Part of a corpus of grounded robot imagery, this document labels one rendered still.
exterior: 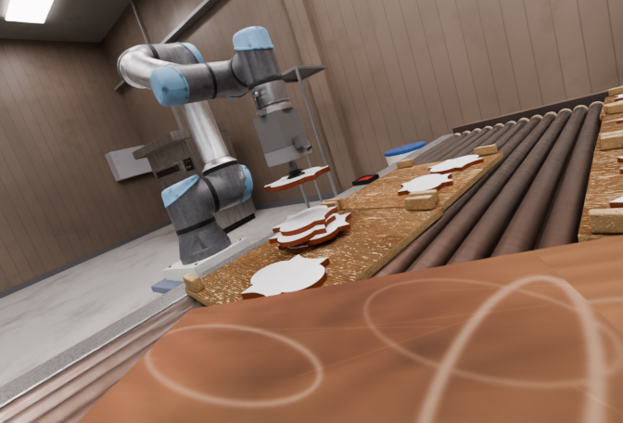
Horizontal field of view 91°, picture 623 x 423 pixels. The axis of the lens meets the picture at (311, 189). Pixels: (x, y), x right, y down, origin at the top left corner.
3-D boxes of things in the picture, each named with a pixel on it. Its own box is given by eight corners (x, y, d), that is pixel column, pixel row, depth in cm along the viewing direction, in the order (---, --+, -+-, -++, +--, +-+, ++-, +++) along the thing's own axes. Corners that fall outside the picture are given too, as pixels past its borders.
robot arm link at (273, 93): (290, 79, 65) (267, 80, 58) (298, 101, 66) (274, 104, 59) (264, 92, 69) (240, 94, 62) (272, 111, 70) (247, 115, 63)
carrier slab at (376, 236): (186, 294, 62) (184, 288, 62) (325, 215, 87) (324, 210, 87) (283, 353, 35) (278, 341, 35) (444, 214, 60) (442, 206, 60)
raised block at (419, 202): (405, 211, 64) (402, 198, 64) (410, 208, 65) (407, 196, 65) (432, 211, 60) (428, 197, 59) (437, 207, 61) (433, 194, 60)
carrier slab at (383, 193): (324, 214, 88) (323, 210, 88) (398, 172, 114) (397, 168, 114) (444, 211, 62) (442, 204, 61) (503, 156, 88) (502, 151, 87)
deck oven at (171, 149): (171, 245, 599) (132, 152, 569) (216, 222, 686) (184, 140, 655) (213, 242, 509) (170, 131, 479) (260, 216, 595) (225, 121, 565)
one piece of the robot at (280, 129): (278, 86, 57) (305, 170, 60) (303, 84, 64) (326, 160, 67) (242, 103, 62) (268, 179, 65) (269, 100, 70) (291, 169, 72)
